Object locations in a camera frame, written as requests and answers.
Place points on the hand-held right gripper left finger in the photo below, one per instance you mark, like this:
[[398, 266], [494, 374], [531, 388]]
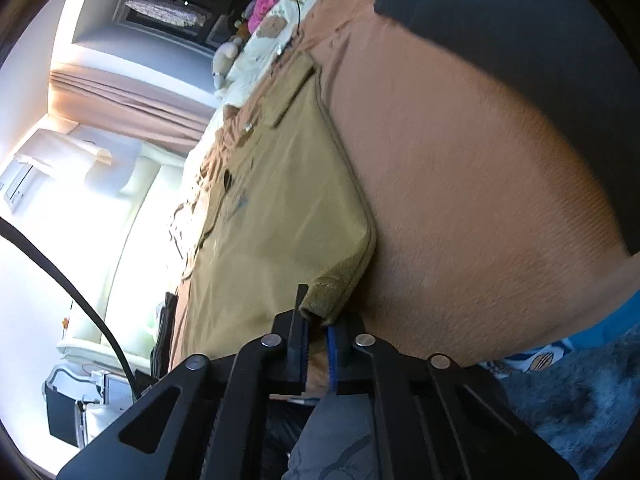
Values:
[[302, 355]]

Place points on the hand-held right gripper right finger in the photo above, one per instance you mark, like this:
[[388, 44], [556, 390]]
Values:
[[332, 355]]

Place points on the olive printed t-shirt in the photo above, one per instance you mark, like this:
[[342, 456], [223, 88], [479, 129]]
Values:
[[280, 220]]

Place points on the grey folded clothes stack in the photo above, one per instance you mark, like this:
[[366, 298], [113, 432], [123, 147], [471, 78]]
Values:
[[167, 330]]

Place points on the cream padded bed headboard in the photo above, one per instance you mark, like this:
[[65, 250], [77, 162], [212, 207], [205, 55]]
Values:
[[145, 240]]

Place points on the grey bedside cabinet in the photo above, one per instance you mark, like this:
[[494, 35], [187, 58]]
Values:
[[100, 410]]

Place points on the orange-brown blanket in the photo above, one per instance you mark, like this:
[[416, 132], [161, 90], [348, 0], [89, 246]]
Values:
[[475, 185]]

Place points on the grey-blue shaggy rug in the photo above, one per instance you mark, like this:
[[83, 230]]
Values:
[[575, 410]]

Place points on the blue printed bed sheet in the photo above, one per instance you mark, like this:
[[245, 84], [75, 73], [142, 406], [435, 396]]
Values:
[[600, 330]]

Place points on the cream duvet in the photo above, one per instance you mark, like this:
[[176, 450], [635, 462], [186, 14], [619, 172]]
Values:
[[245, 90]]

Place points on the pink curtain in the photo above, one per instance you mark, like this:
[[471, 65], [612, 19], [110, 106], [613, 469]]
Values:
[[140, 105]]

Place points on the white plush toy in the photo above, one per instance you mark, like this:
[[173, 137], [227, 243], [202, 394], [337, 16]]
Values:
[[226, 62]]

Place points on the white hanging garment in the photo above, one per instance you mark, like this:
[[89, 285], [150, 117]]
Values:
[[65, 145]]

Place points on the cream bear-print pillow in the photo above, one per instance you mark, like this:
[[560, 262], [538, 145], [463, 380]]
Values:
[[272, 27]]

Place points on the pink crumpled cloth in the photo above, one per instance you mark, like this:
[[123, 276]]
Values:
[[265, 10]]

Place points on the floral hanging garment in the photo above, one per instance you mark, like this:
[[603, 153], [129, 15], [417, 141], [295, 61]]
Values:
[[165, 12]]

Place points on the black folded garment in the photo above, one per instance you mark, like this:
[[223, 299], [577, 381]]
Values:
[[525, 20]]

